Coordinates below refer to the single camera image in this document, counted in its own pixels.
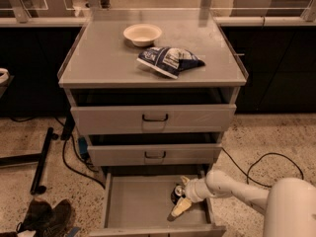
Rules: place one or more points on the dark right shoe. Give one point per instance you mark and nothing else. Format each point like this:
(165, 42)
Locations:
(55, 223)

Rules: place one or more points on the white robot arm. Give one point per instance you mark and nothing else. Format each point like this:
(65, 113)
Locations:
(288, 207)

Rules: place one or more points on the grey drawer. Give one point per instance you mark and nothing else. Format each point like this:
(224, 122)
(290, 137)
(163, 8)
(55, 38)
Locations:
(119, 111)
(128, 149)
(138, 202)

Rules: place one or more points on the white object at left edge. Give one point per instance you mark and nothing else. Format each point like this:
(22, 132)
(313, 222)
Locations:
(4, 76)

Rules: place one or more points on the dark shoe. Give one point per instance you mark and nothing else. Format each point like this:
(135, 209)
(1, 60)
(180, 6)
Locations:
(38, 215)
(55, 223)

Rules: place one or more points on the dark left shoe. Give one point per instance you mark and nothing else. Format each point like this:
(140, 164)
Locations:
(38, 215)

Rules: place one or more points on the black middle drawer handle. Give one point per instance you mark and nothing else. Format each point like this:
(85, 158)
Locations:
(154, 155)

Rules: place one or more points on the grey bottom drawer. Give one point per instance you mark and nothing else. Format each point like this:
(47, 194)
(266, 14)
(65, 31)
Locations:
(138, 202)

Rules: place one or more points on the white paper bowl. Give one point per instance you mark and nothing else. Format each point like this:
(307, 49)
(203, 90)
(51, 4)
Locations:
(142, 35)

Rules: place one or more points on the black top drawer handle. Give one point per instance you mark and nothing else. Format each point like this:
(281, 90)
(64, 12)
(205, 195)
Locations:
(149, 119)

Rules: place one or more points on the blue white chip bag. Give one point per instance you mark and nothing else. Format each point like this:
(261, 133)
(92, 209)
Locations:
(169, 61)

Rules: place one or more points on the black metal stand base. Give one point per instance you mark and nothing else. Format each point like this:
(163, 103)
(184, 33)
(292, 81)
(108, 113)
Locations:
(37, 158)

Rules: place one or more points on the black drawer handle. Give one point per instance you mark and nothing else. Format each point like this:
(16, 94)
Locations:
(154, 155)
(149, 119)

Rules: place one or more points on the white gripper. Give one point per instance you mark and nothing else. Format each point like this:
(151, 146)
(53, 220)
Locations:
(194, 191)

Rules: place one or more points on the grey drawer cabinet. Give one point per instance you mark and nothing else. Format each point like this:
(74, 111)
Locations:
(103, 58)

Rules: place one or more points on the grey top drawer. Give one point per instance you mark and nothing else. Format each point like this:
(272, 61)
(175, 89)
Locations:
(119, 111)

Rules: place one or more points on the blue pepsi can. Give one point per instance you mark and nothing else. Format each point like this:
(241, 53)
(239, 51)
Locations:
(177, 193)

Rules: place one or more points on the grey middle drawer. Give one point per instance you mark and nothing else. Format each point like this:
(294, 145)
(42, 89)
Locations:
(128, 149)

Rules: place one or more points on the blue tape on floor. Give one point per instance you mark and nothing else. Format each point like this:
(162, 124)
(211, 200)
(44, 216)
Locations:
(73, 232)

